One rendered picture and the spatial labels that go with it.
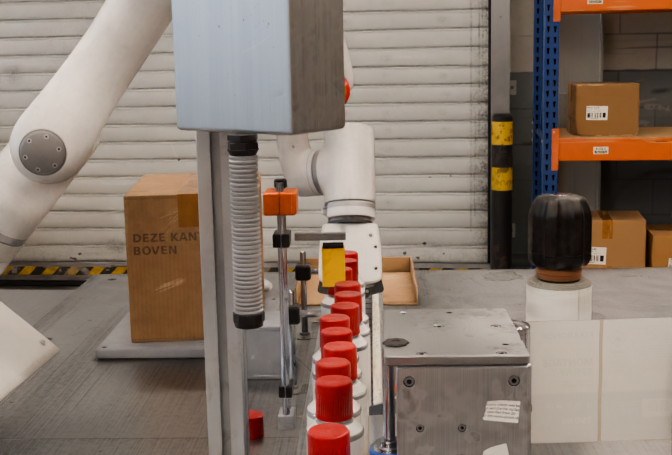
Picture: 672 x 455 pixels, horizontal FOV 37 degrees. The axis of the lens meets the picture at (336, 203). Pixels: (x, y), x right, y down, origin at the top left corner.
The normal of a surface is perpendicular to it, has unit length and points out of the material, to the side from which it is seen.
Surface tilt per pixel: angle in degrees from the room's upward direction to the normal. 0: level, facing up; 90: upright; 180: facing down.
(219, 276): 90
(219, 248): 90
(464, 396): 90
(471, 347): 0
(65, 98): 70
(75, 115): 78
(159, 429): 0
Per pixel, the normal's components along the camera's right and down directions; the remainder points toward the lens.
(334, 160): -0.54, -0.16
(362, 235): 0.05, -0.24
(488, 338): -0.02, -0.99
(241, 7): -0.60, 0.14
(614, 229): -0.16, 0.15
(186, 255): 0.07, 0.15
